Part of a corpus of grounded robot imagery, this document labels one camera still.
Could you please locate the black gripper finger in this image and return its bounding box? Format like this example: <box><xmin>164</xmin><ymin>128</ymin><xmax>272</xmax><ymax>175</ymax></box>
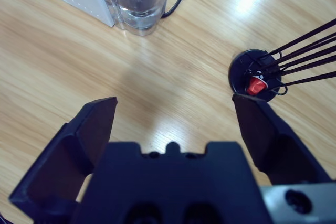
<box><xmin>232</xmin><ymin>94</ymin><xmax>332</xmax><ymax>186</ymax></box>
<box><xmin>9</xmin><ymin>97</ymin><xmax>118</xmax><ymax>217</ymax></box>

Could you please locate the red coffee capsule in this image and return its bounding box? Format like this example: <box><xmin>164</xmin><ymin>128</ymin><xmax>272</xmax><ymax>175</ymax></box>
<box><xmin>246</xmin><ymin>75</ymin><xmax>269</xmax><ymax>97</ymax></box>

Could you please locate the black capsule holder with rods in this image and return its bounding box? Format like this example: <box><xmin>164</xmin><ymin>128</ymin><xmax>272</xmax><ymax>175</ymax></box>
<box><xmin>228</xmin><ymin>18</ymin><xmax>336</xmax><ymax>103</ymax></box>

